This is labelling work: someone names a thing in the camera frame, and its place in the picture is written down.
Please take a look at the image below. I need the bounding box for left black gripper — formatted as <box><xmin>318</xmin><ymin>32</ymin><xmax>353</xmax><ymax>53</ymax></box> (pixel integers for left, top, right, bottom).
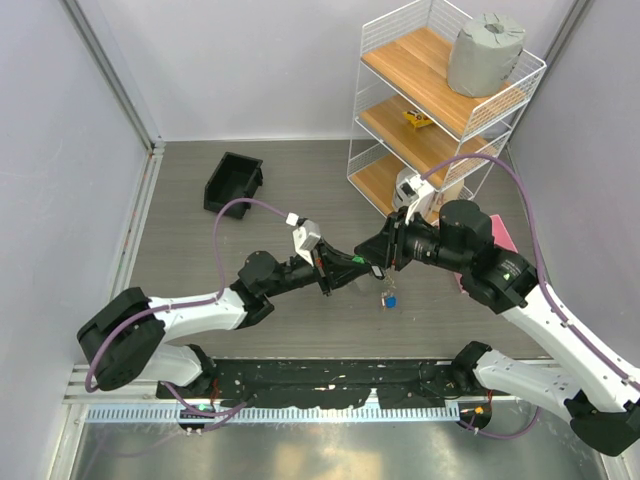
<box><xmin>263</xmin><ymin>236</ymin><xmax>370</xmax><ymax>298</ymax></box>

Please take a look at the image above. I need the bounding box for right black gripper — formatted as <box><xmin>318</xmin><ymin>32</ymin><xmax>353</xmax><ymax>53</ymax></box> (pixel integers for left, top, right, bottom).
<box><xmin>355</xmin><ymin>205</ymin><xmax>470</xmax><ymax>273</ymax></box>

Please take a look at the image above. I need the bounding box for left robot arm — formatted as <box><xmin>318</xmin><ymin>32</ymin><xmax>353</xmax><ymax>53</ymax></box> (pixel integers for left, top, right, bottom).
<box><xmin>77</xmin><ymin>242</ymin><xmax>381</xmax><ymax>398</ymax></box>

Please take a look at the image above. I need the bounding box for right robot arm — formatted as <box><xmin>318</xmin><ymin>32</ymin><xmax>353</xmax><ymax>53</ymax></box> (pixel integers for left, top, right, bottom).
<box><xmin>355</xmin><ymin>200</ymin><xmax>639</xmax><ymax>457</ymax></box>

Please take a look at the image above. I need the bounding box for black key tag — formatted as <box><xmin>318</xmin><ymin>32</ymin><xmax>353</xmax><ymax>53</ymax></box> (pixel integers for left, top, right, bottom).
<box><xmin>371</xmin><ymin>266</ymin><xmax>385</xmax><ymax>279</ymax></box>

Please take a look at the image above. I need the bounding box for blue key tag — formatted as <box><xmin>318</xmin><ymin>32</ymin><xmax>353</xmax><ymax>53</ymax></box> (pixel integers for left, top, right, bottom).
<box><xmin>382</xmin><ymin>296</ymin><xmax>397</xmax><ymax>309</ymax></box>

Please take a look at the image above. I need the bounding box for white toilet paper roll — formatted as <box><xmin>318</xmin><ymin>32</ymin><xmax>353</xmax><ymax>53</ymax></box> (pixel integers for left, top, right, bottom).
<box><xmin>392</xmin><ymin>167</ymin><xmax>416</xmax><ymax>211</ymax></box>

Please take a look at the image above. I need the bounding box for beige cup with print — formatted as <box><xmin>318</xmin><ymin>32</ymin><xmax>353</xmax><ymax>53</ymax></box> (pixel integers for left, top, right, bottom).
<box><xmin>432</xmin><ymin>180</ymin><xmax>465</xmax><ymax>215</ymax></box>

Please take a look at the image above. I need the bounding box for pink plastic tray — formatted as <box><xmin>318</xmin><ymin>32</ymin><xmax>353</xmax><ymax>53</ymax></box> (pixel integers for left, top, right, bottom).
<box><xmin>457</xmin><ymin>214</ymin><xmax>519</xmax><ymax>295</ymax></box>

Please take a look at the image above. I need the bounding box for yellow toy car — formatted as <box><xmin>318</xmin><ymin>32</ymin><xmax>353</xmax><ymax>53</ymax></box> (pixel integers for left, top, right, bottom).
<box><xmin>403</xmin><ymin>110</ymin><xmax>433</xmax><ymax>130</ymax></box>

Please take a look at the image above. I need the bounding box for black plastic bin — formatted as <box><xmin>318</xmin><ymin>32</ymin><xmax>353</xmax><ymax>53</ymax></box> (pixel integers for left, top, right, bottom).
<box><xmin>203</xmin><ymin>152</ymin><xmax>264</xmax><ymax>213</ymax></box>

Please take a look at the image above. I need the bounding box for grey wrapped paper roll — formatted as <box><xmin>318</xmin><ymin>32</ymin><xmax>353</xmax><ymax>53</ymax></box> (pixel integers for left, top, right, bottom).
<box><xmin>447</xmin><ymin>13</ymin><xmax>526</xmax><ymax>98</ymax></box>

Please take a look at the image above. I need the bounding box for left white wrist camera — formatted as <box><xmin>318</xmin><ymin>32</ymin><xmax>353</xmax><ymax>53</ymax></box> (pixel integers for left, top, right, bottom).
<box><xmin>285</xmin><ymin>212</ymin><xmax>322</xmax><ymax>266</ymax></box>

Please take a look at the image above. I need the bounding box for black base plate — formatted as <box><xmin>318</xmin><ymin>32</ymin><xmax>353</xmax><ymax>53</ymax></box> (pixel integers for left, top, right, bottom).
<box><xmin>177</xmin><ymin>359</ymin><xmax>488</xmax><ymax>410</ymax></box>

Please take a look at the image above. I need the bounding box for white wire wooden shelf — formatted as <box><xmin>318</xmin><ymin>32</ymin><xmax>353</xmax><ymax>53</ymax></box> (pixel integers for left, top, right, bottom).
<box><xmin>347</xmin><ymin>1</ymin><xmax>546</xmax><ymax>215</ymax></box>

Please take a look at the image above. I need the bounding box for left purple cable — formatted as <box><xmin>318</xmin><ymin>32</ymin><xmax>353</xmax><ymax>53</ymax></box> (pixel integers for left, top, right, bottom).
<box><xmin>85</xmin><ymin>198</ymin><xmax>301</xmax><ymax>434</ymax></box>

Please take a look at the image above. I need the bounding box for white cable duct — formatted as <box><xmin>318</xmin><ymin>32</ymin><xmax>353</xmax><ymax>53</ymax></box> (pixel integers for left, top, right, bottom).
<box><xmin>85</xmin><ymin>402</ymin><xmax>460</xmax><ymax>424</ymax></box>

